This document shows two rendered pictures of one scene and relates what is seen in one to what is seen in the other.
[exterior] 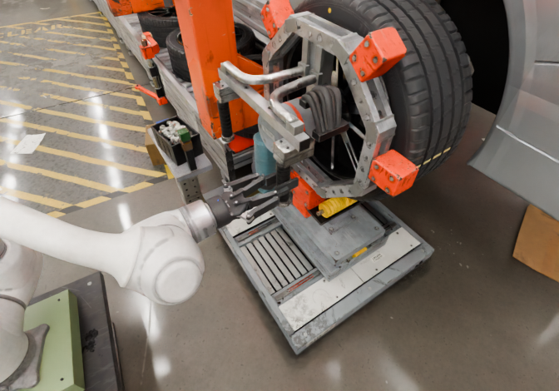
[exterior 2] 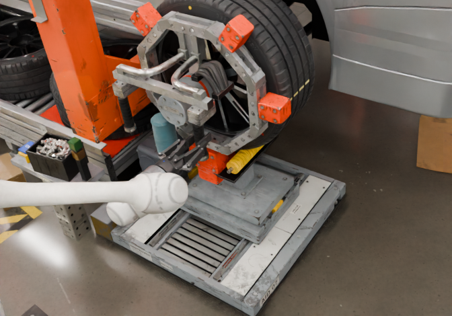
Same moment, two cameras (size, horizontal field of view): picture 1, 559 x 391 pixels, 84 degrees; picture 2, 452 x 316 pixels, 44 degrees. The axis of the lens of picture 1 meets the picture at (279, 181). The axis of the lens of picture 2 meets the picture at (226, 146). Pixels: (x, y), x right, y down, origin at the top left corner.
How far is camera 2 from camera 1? 110 cm
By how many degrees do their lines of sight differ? 15
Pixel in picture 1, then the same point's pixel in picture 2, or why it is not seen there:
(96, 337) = not seen: outside the picture
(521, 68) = (329, 15)
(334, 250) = (253, 210)
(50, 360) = not seen: outside the picture
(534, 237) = (431, 144)
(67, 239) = (110, 185)
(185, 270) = (181, 182)
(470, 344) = (401, 250)
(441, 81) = (282, 37)
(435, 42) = (270, 13)
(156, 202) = (33, 247)
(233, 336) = not seen: outside the picture
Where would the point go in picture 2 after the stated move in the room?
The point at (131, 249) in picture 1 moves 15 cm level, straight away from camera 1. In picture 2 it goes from (145, 182) to (100, 169)
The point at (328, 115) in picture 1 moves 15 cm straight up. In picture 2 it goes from (218, 80) to (213, 39)
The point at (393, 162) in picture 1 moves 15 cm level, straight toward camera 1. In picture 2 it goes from (272, 100) to (271, 127)
